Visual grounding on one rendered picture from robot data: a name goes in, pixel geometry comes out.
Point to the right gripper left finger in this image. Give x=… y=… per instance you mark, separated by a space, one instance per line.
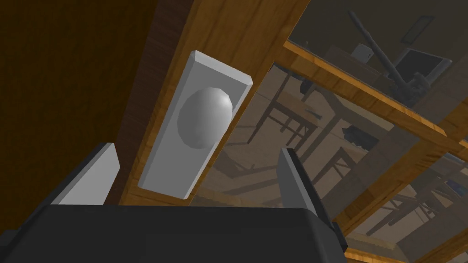
x=95 y=179

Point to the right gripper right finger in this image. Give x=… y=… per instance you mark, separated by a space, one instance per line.
x=294 y=182

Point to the wooden table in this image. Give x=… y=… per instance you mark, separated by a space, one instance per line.
x=292 y=104

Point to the wooden glass door leaf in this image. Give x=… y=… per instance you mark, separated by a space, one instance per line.
x=234 y=33

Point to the wooden desk with monitor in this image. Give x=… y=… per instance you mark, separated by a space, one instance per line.
x=420 y=65

